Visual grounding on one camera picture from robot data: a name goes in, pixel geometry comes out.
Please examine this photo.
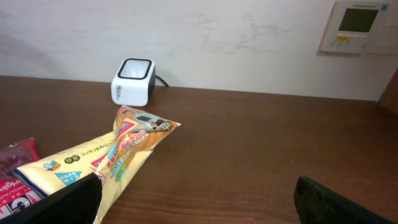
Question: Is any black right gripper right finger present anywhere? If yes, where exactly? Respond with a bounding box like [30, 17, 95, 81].
[294, 176, 391, 224]

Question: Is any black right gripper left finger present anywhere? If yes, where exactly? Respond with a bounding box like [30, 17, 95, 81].
[1, 174, 102, 224]

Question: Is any yellow snack bag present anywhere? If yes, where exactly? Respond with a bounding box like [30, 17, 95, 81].
[16, 106, 179, 223]

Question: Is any red Hacks candy bag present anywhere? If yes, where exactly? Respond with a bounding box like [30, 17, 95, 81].
[1, 138, 43, 219]

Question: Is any white barcode scanner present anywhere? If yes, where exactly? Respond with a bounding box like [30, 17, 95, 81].
[111, 58, 155, 107]

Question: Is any black scanner cable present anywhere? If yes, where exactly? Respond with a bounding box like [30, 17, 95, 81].
[154, 75, 170, 88]

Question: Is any beige wall control panel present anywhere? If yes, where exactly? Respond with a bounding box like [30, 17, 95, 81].
[319, 1, 397, 54]

